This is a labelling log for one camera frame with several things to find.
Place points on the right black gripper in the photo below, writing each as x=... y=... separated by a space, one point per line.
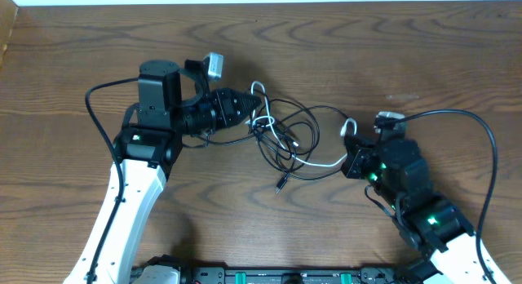
x=357 y=157

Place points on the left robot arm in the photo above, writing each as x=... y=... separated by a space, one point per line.
x=174 y=101

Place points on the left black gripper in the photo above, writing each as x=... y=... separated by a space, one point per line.
x=224 y=108

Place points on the cardboard panel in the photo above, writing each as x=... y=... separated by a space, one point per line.
x=8 y=14

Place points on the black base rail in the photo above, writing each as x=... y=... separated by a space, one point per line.
x=220 y=275

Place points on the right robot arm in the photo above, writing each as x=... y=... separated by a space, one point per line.
x=450 y=248

